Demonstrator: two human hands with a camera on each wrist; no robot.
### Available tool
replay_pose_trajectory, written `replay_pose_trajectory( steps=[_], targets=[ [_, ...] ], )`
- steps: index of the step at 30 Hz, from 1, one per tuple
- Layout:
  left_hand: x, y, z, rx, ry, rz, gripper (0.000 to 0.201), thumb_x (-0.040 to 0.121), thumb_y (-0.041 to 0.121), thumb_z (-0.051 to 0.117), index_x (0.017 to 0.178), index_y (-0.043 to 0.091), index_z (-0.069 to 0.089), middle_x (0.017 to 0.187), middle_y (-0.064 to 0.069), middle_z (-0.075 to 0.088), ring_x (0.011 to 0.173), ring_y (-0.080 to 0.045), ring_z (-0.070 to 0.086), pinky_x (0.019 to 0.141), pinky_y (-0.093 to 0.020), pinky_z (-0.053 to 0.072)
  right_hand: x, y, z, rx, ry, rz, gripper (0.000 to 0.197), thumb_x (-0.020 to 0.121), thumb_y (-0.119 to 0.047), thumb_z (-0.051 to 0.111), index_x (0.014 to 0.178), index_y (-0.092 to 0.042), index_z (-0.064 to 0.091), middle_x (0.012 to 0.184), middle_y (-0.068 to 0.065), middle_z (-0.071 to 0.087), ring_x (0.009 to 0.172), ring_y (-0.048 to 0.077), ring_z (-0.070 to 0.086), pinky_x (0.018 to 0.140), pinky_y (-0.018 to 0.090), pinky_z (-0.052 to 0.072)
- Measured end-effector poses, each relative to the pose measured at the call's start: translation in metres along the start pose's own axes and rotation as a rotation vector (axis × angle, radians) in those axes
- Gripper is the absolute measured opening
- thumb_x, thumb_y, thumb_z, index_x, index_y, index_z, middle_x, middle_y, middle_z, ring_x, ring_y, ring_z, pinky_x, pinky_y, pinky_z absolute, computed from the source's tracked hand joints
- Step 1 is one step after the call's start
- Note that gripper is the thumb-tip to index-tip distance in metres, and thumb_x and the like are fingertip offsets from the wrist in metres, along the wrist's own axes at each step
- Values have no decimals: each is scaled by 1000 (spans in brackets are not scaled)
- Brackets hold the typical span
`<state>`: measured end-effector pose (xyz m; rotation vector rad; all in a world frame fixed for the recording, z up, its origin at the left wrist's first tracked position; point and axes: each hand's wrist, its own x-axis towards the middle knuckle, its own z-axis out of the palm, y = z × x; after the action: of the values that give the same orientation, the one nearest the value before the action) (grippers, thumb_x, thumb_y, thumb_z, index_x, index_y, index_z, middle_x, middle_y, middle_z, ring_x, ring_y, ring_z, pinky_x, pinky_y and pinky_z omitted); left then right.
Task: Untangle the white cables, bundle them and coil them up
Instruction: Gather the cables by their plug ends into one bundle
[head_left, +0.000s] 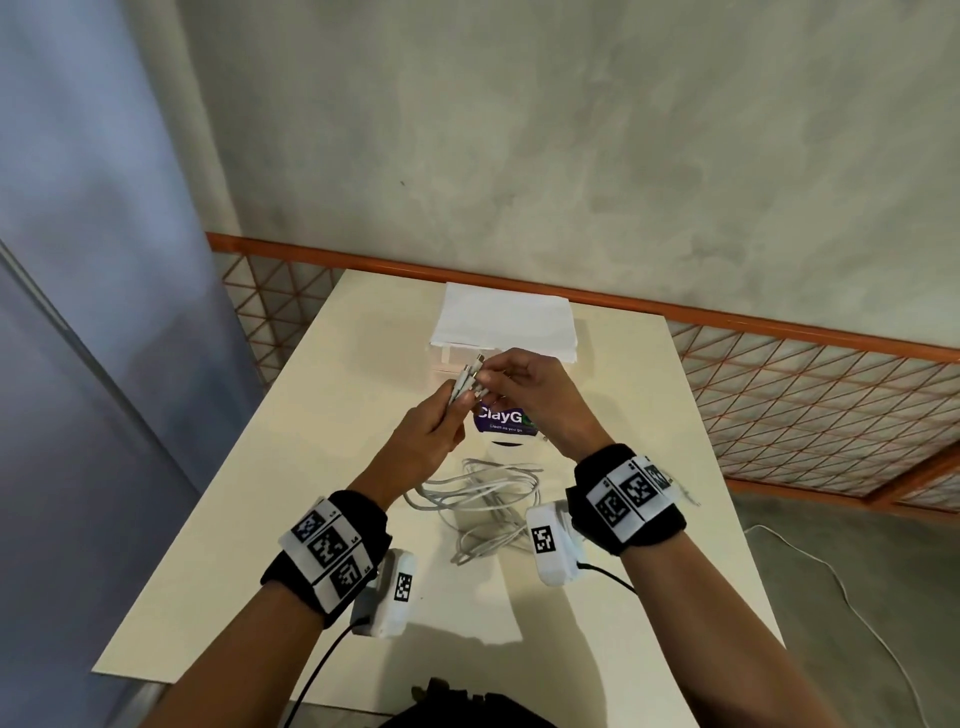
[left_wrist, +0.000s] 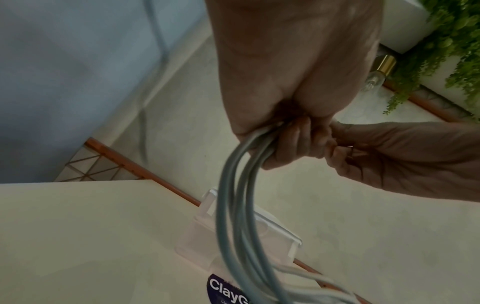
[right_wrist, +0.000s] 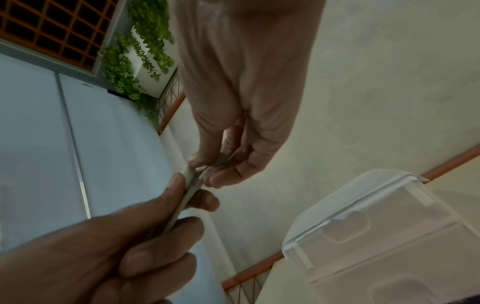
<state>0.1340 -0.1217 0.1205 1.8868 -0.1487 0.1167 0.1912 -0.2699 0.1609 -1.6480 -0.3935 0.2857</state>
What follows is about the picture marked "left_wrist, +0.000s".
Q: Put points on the person's right hand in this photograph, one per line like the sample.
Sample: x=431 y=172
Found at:
x=412 y=160

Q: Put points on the person's left hand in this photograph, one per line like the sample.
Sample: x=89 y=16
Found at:
x=292 y=59

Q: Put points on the clear plastic drawer box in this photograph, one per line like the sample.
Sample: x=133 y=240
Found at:
x=198 y=240

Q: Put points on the white planter box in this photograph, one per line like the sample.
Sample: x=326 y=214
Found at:
x=405 y=26

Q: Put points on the glass bottle with gold cap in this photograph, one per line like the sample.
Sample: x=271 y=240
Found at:
x=384 y=65

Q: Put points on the green hanging plant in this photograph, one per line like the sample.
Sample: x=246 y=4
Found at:
x=450 y=35

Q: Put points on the orange metal mesh fence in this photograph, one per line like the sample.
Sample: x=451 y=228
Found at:
x=112 y=156

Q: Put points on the round dark blue sticker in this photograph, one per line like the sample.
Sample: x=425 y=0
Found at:
x=221 y=289

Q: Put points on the blue grey partition panel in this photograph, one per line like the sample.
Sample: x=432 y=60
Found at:
x=56 y=74

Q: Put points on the cream table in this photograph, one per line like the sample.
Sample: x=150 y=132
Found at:
x=93 y=237

